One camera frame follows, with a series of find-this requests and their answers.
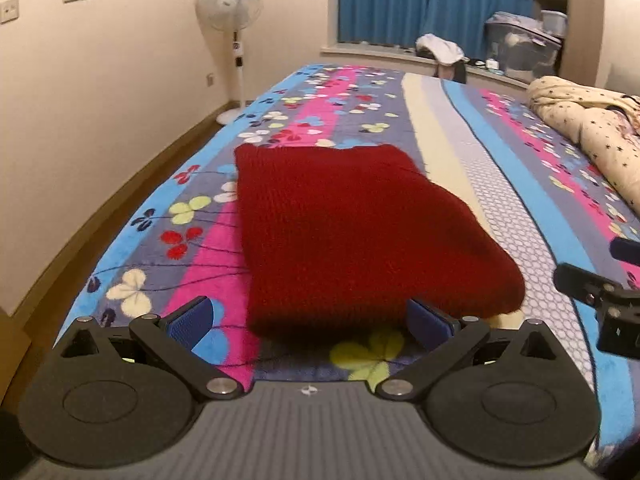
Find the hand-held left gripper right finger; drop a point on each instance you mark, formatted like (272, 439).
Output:
(427, 322)

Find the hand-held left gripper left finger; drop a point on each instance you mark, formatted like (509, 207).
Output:
(187, 324)

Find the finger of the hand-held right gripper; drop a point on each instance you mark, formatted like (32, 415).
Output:
(585, 280)
(627, 250)

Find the red knitted sweater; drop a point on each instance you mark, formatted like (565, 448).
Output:
(360, 235)

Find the floral striped blanket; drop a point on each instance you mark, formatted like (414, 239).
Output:
(540, 200)

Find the cream star print quilt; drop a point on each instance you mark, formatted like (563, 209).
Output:
(595, 125)

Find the clear plastic storage box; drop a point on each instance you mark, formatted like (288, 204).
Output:
(522, 47)

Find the small clear storage box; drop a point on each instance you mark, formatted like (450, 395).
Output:
(555, 22)

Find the wooden shelf panel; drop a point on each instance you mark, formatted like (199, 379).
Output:
(582, 15)

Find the white windowsill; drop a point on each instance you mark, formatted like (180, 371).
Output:
(380, 52)

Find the white cloth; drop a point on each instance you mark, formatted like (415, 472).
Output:
(440, 46)

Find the white standing fan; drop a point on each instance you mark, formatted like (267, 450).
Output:
(229, 5)

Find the blue curtain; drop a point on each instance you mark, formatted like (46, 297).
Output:
(425, 0)

